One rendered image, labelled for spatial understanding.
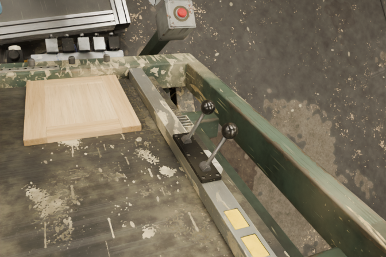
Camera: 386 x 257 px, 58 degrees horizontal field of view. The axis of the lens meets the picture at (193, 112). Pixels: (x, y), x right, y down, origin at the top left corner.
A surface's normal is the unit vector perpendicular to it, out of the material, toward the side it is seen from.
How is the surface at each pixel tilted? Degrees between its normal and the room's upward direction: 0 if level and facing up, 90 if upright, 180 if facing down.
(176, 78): 34
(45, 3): 0
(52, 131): 56
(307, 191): 90
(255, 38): 0
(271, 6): 0
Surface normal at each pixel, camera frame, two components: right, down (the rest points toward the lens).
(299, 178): -0.93, 0.11
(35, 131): 0.07, -0.89
